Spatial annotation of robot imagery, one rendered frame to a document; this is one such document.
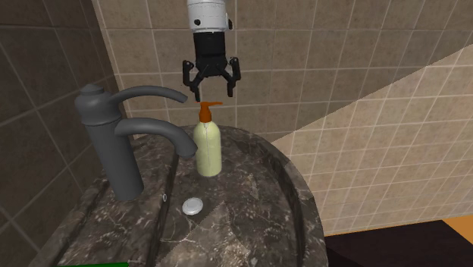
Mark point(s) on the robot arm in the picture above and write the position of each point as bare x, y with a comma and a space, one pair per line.
207, 14

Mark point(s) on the white drain plug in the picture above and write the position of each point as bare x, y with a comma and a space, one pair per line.
192, 206

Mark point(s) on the dark marble sink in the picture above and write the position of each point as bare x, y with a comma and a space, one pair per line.
240, 222

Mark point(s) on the grey faucet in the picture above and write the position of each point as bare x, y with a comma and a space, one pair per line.
111, 148

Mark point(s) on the pale soap bottle, orange pump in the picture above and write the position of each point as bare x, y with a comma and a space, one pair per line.
208, 151

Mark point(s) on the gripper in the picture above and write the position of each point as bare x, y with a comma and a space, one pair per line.
210, 48

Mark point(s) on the green flat object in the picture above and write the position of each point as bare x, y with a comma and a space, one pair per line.
96, 264

